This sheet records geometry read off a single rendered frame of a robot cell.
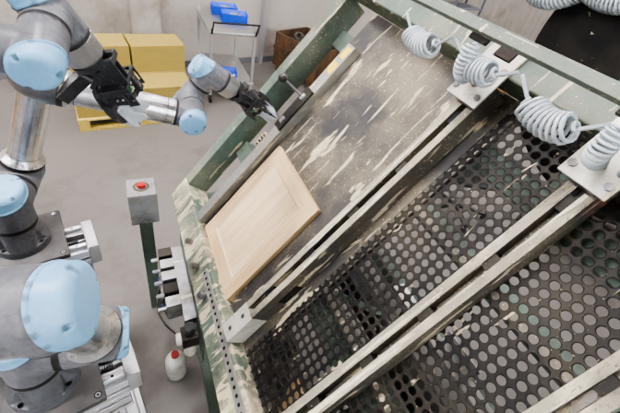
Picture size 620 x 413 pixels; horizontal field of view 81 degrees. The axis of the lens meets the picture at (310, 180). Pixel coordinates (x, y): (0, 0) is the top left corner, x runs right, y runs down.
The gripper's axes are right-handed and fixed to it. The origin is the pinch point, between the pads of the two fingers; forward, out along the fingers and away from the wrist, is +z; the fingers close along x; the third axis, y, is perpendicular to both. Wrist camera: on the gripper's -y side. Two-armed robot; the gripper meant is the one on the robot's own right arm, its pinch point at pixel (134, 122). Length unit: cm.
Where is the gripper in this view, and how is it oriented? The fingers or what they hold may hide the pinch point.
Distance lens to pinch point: 99.3
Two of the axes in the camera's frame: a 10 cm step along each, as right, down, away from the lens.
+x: -0.8, -8.6, 5.0
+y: 9.9, -1.4, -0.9
